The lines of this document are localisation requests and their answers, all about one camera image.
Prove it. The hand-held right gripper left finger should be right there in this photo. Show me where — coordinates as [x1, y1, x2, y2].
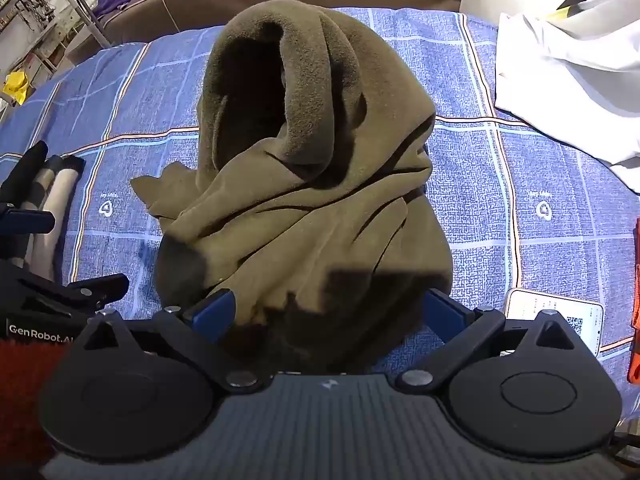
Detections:
[82, 289, 266, 393]

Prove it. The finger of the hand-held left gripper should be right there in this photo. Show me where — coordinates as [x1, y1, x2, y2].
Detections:
[62, 274, 130, 312]
[0, 180, 56, 236]

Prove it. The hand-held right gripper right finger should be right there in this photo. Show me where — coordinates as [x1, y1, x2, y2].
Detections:
[395, 287, 581, 393]

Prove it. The olive green shirt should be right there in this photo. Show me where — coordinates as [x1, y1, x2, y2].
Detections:
[130, 0, 455, 376]

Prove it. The white garment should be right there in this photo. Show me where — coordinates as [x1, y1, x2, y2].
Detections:
[494, 0, 640, 195]

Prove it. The striped black grey cloth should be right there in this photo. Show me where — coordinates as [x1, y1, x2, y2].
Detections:
[0, 141, 86, 281]

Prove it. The red fuzzy cloth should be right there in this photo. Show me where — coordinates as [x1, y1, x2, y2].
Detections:
[0, 339, 63, 466]

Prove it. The white smartphone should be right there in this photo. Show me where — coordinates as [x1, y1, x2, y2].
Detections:
[502, 288, 605, 358]

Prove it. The blue plaid blanket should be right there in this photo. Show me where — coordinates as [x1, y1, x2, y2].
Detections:
[0, 7, 640, 421]

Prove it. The yellow bag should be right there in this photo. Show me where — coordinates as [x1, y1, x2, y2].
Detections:
[2, 71, 32, 106]

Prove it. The orange cloth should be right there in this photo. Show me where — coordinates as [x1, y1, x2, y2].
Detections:
[631, 220, 640, 383]

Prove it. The cluttered shelf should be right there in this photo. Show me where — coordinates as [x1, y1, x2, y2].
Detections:
[0, 0, 76, 78]

